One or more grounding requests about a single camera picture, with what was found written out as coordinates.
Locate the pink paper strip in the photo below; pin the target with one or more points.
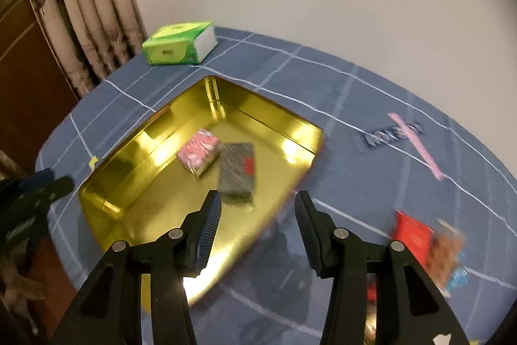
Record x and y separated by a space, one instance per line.
418 147

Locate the blue checked cloth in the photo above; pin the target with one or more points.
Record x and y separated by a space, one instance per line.
355 94

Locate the pink snack packet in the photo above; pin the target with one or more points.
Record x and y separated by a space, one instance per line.
198 151

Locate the green tissue pack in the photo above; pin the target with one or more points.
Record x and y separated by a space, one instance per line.
173 46

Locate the brown wooden cabinet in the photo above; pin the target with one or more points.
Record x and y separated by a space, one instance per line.
28 78

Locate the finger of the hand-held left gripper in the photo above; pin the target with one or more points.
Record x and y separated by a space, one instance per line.
48 183

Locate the yellow tape piece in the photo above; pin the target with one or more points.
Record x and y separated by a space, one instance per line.
94 161

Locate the clear cookie packet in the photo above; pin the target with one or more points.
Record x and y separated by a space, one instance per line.
446 252

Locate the blue candy packet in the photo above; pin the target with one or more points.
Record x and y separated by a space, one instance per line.
457 278

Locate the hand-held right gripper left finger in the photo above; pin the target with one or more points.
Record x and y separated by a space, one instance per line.
208 232

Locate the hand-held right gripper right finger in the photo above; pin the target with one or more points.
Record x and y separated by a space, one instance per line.
313 236

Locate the maroon tin box gold interior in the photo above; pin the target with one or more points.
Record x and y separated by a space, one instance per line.
161 183

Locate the dark snack packet red label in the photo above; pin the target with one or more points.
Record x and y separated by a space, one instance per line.
236 171

